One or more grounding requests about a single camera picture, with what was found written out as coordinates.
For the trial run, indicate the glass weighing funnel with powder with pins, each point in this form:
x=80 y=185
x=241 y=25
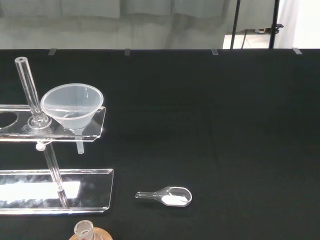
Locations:
x=175 y=199

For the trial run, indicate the clear acrylic funnel stand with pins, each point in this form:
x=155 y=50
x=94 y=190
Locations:
x=32 y=100

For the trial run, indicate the black bench cloth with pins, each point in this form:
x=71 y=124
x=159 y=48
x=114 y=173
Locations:
x=225 y=125

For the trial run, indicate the clear cloth clip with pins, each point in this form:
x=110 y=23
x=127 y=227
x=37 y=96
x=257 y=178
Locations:
x=214 y=51
x=127 y=51
x=297 y=50
x=52 y=51

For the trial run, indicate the thin black tripod pole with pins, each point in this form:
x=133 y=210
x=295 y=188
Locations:
x=235 y=22

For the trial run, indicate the small round-bottom glass flask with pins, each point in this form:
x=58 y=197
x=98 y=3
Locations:
x=84 y=228

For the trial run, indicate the black tripod pole with clamp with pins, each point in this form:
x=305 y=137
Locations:
x=274 y=22

